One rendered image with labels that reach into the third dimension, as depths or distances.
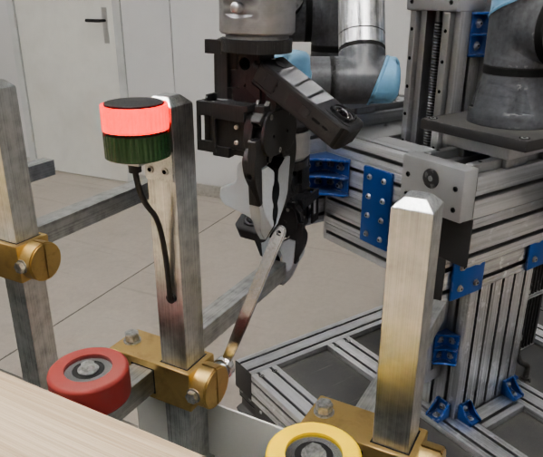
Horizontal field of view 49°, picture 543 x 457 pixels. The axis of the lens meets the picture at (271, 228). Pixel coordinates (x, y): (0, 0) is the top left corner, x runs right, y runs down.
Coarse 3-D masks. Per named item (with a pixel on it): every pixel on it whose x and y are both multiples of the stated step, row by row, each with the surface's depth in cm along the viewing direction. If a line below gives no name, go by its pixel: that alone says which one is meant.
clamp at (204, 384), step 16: (144, 336) 73; (128, 352) 70; (144, 352) 70; (160, 352) 70; (208, 352) 70; (160, 368) 67; (176, 368) 67; (192, 368) 67; (208, 368) 67; (224, 368) 68; (160, 384) 68; (176, 384) 67; (192, 384) 66; (208, 384) 66; (224, 384) 69; (160, 400) 69; (176, 400) 68; (192, 400) 66; (208, 400) 66
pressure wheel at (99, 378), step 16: (80, 352) 63; (96, 352) 63; (112, 352) 63; (64, 368) 61; (80, 368) 61; (96, 368) 61; (112, 368) 60; (128, 368) 61; (48, 384) 59; (64, 384) 58; (80, 384) 58; (96, 384) 58; (112, 384) 58; (128, 384) 61; (80, 400) 57; (96, 400) 58; (112, 400) 59
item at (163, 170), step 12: (120, 108) 51; (132, 108) 51; (144, 108) 52; (132, 168) 55; (156, 168) 59; (168, 168) 58; (168, 180) 58; (144, 204) 57; (156, 216) 59; (168, 264) 62; (168, 276) 62; (168, 288) 63; (168, 300) 64
